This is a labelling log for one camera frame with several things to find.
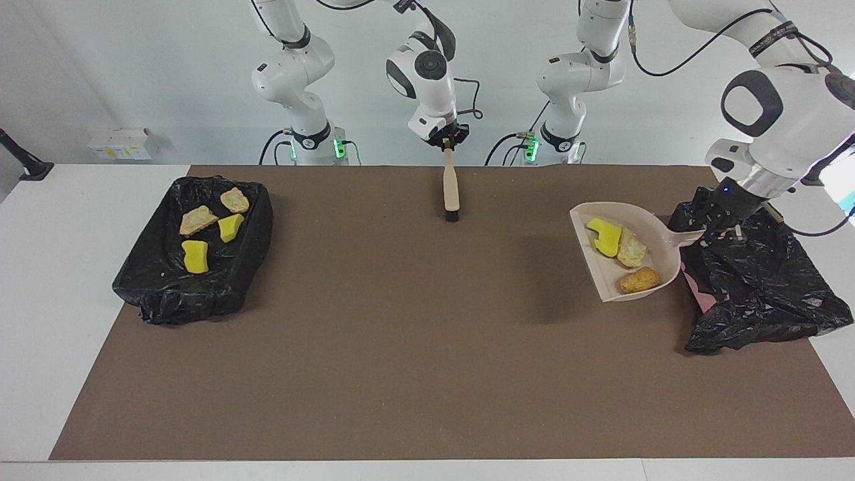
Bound pink plastic bin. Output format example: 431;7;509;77
680;261;719;315

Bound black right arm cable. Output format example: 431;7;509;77
314;0;484;122

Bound brown table mat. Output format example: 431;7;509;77
48;165;855;462

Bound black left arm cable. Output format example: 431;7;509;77
627;0;855;238

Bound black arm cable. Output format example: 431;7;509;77
314;0;484;122
627;0;855;238

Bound beige hand brush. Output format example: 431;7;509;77
443;147;460;223

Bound black bag lined bin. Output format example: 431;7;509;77
112;175;275;326

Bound beige plastic dustpan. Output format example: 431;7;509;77
569;202;707;303

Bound black camera stand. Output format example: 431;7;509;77
0;128;54;181
794;130;855;186

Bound wide yellow sponge piece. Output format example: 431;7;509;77
182;240;210;275

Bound pale bread chunk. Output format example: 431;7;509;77
180;205;219;236

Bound brown fried roll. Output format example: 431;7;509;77
619;267;661;295

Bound notched yellow sponge piece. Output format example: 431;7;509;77
586;218;623;258

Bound white wall box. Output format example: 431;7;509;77
88;128;161;161

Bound pale food scrap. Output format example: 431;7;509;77
616;227;647;269

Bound black base cable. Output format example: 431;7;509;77
484;104;552;166
259;128;296;166

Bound crumpled black trash bag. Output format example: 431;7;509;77
663;187;854;355

